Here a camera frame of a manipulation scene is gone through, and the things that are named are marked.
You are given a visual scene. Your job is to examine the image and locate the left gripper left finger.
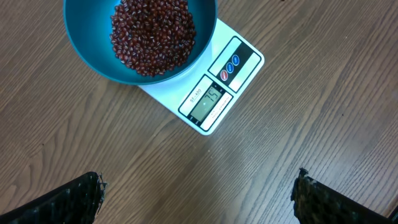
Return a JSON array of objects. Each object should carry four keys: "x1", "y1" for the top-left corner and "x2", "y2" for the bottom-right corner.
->
[{"x1": 1, "y1": 172, "x2": 107, "y2": 224}]

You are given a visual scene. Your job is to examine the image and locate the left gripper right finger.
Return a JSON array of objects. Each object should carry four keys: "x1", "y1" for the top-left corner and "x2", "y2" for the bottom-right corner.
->
[{"x1": 290, "y1": 168, "x2": 392, "y2": 224}]

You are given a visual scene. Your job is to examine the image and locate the white kitchen scale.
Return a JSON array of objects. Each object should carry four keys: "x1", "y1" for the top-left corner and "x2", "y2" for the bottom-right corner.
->
[{"x1": 141, "y1": 20, "x2": 265, "y2": 136}]

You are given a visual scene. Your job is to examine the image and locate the blue bowl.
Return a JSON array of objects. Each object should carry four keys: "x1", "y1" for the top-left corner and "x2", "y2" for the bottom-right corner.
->
[{"x1": 63, "y1": 0, "x2": 218, "y2": 85}]

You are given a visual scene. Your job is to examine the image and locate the red beans in bowl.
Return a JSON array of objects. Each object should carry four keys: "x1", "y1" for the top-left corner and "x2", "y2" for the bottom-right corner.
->
[{"x1": 109, "y1": 0, "x2": 197, "y2": 77}]

